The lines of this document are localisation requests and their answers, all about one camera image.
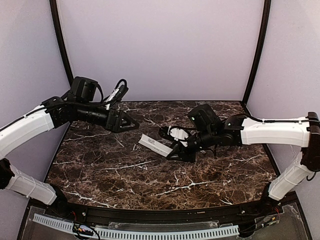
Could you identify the black right corner post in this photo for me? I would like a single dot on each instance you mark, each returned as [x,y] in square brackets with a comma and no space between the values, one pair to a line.
[258,52]

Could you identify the white slotted cable duct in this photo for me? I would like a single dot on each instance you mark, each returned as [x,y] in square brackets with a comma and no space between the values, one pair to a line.
[138,231]

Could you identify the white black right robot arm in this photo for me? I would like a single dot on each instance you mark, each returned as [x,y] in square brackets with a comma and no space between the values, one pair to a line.
[209,130]

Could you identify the white remote control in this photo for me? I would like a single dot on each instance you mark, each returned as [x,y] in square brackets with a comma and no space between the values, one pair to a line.
[154,145]

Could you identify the black corner frame post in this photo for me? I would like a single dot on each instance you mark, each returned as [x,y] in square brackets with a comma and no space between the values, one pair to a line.
[60,40]

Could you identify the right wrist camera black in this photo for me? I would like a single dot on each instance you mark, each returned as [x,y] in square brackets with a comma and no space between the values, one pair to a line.
[174,134]

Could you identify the black front mounting rail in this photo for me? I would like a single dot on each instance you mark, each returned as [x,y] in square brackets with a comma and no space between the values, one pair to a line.
[238,214]

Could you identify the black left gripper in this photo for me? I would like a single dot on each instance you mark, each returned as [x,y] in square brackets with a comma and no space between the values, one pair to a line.
[112,120]

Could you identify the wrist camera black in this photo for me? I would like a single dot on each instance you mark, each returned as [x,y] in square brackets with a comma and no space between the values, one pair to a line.
[174,134]
[117,94]

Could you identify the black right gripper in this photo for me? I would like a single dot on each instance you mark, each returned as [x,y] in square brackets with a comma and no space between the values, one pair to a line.
[186,149]

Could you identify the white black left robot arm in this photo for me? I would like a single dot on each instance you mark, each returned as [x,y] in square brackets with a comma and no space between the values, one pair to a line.
[75,105]

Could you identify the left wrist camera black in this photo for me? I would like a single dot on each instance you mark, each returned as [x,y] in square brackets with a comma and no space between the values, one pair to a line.
[117,94]

